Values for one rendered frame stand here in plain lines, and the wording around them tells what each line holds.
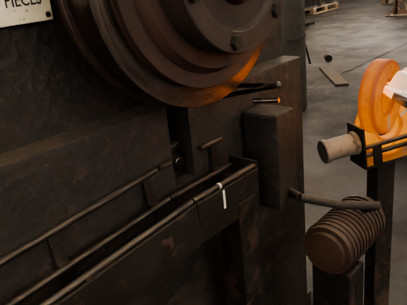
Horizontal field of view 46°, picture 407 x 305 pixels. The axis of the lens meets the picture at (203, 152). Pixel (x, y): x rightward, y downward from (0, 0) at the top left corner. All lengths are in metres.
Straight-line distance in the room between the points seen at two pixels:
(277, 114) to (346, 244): 0.33
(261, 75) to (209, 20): 0.46
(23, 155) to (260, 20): 0.44
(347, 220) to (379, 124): 0.26
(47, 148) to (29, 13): 0.21
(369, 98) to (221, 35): 0.37
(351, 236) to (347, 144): 0.22
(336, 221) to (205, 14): 0.63
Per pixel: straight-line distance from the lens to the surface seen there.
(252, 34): 0.82
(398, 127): 1.28
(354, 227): 1.18
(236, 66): 0.90
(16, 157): 0.78
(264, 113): 1.07
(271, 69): 1.20
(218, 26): 0.75
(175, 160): 0.99
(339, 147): 1.19
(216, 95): 0.88
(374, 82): 1.00
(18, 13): 0.79
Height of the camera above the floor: 1.11
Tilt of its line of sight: 21 degrees down
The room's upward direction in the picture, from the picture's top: 6 degrees counter-clockwise
